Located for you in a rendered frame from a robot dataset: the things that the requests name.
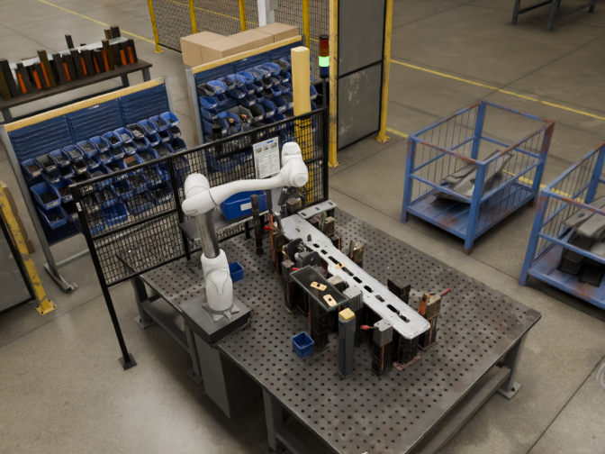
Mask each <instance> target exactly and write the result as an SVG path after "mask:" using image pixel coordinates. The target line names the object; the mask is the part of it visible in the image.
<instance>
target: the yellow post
mask: <svg viewBox="0 0 605 454"><path fill-rule="evenodd" d="M291 55H292V74H293V112H294V116H296V115H300V114H305V113H308V112H310V111H311V100H310V50H309V49H306V48H304V47H298V48H293V49H291ZM311 119H312V116H308V117H307V118H306V117H305V118H304V121H305V122H307V121H309V120H311ZM307 123H308V127H310V122H307ZM307 123H303V118H302V126H301V125H300V124H299V131H298V125H296V134H295V138H297V137H299V135H300V136H302V137H300V150H301V148H302V150H301V154H305V152H306V153H308V151H309V152H311V151H312V128H311V143H310V141H309V139H310V134H309V133H310V128H308V145H307V135H306V134H307V129H305V147H304V136H303V135H304V130H303V129H304V127H305V128H307ZM300 130H302V131H300ZM301 142H302V144H301ZM298 143H299V138H297V144H298ZM298 145H299V144H298ZM309 146H310V147H309ZM306 147H308V148H306ZM304 148H305V149H304ZM310 176H312V173H311V171H309V172H308V181H307V183H308V184H307V188H309V179H310V182H311V183H310V187H312V181H313V177H310ZM311 192H312V189H311V188H310V199H311V198H312V194H311ZM307 196H308V195H307ZM306 199H307V200H308V201H306V204H308V203H310V202H311V201H312V200H309V196H308V197H307V198H306Z"/></svg>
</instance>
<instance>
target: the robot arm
mask: <svg viewBox="0 0 605 454"><path fill-rule="evenodd" d="M282 163H283V168H281V170H280V173H279V174H278V175H277V176H275V177H272V178H269V179H255V180H240V181H235V182H231V183H229V184H226V185H223V186H217V187H214V188H210V186H209V183H208V180H207V179H206V177H204V176H203V175H201V174H193V175H190V176H189V177H188V178H187V179H186V181H185V197H186V200H184V202H183V203H182V209H183V211H184V213H185V214H186V215H187V216H194V217H195V220H196V225H197V229H198V232H199V236H200V240H201V243H202V247H203V255H202V256H201V261H202V266H203V274H204V279H205V289H206V297H207V303H203V304H202V308H203V309H205V311H206V312H207V313H208V314H209V315H210V316H211V317H212V320H213V322H218V321H219V320H221V319H223V318H227V319H228V320H229V321H231V320H232V316H231V315H232V314H234V313H239V308H238V307H237V306H236V305H235V304H234V303H233V301H232V299H233V288H232V281H231V278H230V270H229V265H228V261H227V259H226V255H225V253H224V251H223V250H221V249H220V248H219V243H218V240H217V235H216V231H215V227H214V223H213V218H212V211H211V210H212V209H213V208H214V207H215V206H217V205H219V204H221V203H222V202H223V201H225V200H226V199H227V198H229V197H230V196H232V195H234V194H237V193H239V192H244V191H255V190H267V189H273V188H277V187H280V186H286V189H282V193H281V195H280V198H279V201H278V203H277V204H278V205H279V206H281V210H282V213H283V215H284V216H286V209H285V203H286V201H287V200H288V198H289V196H291V195H293V194H295V193H296V192H297V191H298V192H299V193H300V194H301V195H302V207H303V208H306V201H307V199H306V198H307V197H308V196H307V195H309V192H308V191H307V189H306V188H305V186H304V185H305V184H306V183H307V181H308V170H307V167H306V166H305V164H304V163H303V158H302V154H301V150H300V148H299V145H298V144H297V143H295V142H288V143H286V144H285V145H284V146H283V149H282ZM299 187H302V189H303V191H304V193H305V194H304V193H303V192H302V191H300V190H299ZM288 193H289V194H288Z"/></svg>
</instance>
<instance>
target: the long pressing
mask: <svg viewBox="0 0 605 454"><path fill-rule="evenodd" d="M281 221H282V225H283V228H284V231H285V235H284V236H285V237H286V239H288V240H289V241H290V239H296V238H302V240H303V242H304V243H306V244H307V246H310V247H311V248H312V249H313V250H316V251H318V252H319V257H320V258H321V259H323V260H324V261H325V262H326V263H328V273H329V274H331V275H332V276H333V277H334V276H336V275H340V276H341V277H343V278H344V280H345V281H346V280H347V281H348V282H349V285H350V287H352V286H354V285H357V286H358V287H359V288H360V289H362V290H363V291H364V300H363V303H364V304H365V305H366V306H367V307H368V308H370V309H371V310H372V311H373V312H374V313H376V314H377V315H378V316H379V317H380V318H381V319H384V318H386V319H387V320H388V321H390V322H391V323H392V324H393V329H394V330H396V331H397V332H398V333H399V334H400V335H401V336H402V337H403V338H405V339H408V340H410V339H413V338H415V337H417V336H418V335H420V334H422V333H423V332H425V331H426V330H428V329H429V328H430V323H429V322H428V321H427V320H426V319H424V318H423V317H422V316H421V315H419V314H418V313H417V312H415V311H414V310H413V309H412V308H410V307H409V306H408V305H407V304H406V303H404V302H403V301H402V300H401V299H400V298H398V297H397V296H396V295H394V294H393V293H392V292H391V291H389V290H388V289H387V288H386V287H384V286H383V285H382V284H380V283H379V282H378V281H377V280H375V279H374V278H373V277H371V276H370V275H369V274H368V273H366V272H365V271H364V270H363V269H362V268H361V267H360V266H358V265H357V264H356V263H355V262H353V261H352V260H351V259H349V258H348V257H347V256H345V255H344V254H343V253H342V252H340V251H339V250H338V249H336V248H335V247H334V246H333V244H332V242H331V240H330V239H329V238H328V237H327V236H325V235H324V234H323V233H321V232H320V231H319V230H317V229H316V228H315V227H314V226H312V225H311V224H310V223H308V222H307V221H306V220H304V219H303V218H302V217H301V216H300V215H298V214H294V215H291V216H288V217H286V218H284V219H282V220H281ZM296 229H297V230H296ZM298 230H300V231H299V232H298ZM308 234H310V235H311V236H312V241H307V235H308ZM313 244H317V245H319V246H320V247H319V248H315V247H314V246H313ZM325 246H327V247H325ZM321 250H325V251H326V252H327V253H328V254H326V255H324V254H322V253H321ZM328 257H333V258H334V259H335V260H336V261H337V262H339V263H341V262H343V261H344V262H346V263H347V265H346V266H345V267H344V268H346V269H347V270H349V271H350V272H351V273H352V274H353V275H354V276H352V277H350V276H349V275H348V274H347V273H346V272H344V271H343V270H342V269H341V268H339V269H335V268H334V266H336V264H335V263H333V262H332V261H331V260H330V259H328ZM353 277H357V278H359V279H360V280H361V281H362V282H363V283H362V284H358V282H357V281H355V280H354V279H353ZM346 278H347V279H346ZM364 286H368V287H370V288H371V289H372V290H373V291H374V292H373V293H369V292H368V291H367V290H365V289H364ZM376 295H379V296H381V297H382V298H383V299H384V300H385V302H383V303H381V302H380V301H379V300H378V299H376V298H375V296H376ZM368 296H369V297H368ZM388 304H390V305H391V306H392V307H393V308H395V309H396V310H400V314H399V315H401V314H402V315H403V316H405V317H406V318H407V319H408V320H410V322H408V323H406V322H405V321H403V320H402V319H401V318H400V317H399V315H398V314H396V313H394V312H392V311H391V310H390V309H389V308H388V307H386V306H387V305H388Z"/></svg>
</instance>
